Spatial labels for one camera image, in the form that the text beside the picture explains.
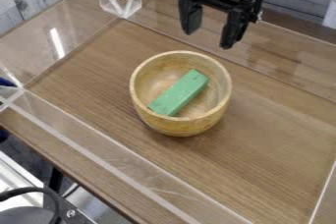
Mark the clear acrylic corner bracket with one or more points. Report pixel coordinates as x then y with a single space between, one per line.
121 8

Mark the brown wooden bowl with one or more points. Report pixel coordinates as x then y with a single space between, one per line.
157 74

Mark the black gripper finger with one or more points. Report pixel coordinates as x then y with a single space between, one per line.
235 27
191 15

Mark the grey metal bracket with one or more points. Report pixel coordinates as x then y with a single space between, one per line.
70 214

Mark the black table leg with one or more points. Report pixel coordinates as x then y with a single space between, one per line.
55 180

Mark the green rectangular block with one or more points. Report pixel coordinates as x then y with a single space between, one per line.
179 94

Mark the clear acrylic wall panel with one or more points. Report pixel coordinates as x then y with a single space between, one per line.
135 186

